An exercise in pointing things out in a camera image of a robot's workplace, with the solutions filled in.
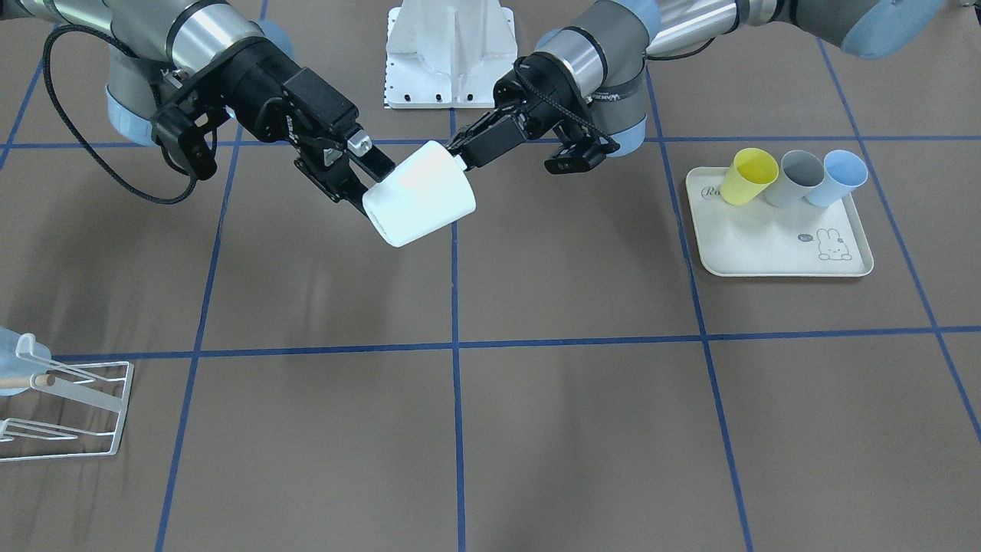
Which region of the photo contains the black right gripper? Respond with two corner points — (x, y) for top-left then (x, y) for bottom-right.
(172, 36), (395, 216)

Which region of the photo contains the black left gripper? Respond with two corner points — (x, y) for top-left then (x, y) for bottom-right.
(446, 58), (602, 171)

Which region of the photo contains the pale green plastic cup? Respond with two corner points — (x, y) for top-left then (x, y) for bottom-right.
(363, 141), (476, 248)

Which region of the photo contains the grey plastic cup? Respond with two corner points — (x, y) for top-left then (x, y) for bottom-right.
(763, 149), (825, 209)

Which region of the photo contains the light blue cup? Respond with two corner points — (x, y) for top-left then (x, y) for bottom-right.
(805, 149), (870, 209)

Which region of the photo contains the blue plastic cup front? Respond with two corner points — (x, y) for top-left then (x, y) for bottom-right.
(1, 327), (38, 380)

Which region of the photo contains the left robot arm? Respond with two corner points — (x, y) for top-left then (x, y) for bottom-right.
(448, 1), (941, 174)

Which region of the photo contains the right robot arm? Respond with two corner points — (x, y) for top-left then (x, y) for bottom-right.
(2, 1), (395, 209)

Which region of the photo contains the yellow plastic cup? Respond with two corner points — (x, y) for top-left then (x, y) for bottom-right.
(720, 147), (780, 206)

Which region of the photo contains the cream serving tray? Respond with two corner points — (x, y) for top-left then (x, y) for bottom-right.
(684, 167), (874, 278)

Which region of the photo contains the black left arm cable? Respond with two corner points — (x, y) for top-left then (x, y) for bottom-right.
(515, 38), (717, 154)

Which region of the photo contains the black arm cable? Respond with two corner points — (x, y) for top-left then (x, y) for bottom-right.
(515, 38), (717, 154)
(42, 23), (200, 205)

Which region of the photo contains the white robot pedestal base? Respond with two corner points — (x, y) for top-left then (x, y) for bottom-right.
(383, 1), (517, 110)

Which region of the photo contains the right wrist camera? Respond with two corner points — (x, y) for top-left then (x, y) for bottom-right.
(152, 104), (228, 179)

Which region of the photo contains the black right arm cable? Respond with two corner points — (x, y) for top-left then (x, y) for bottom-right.
(42, 23), (200, 205)

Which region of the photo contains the white wire cup rack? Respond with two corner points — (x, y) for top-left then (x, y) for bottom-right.
(1, 334), (136, 462)

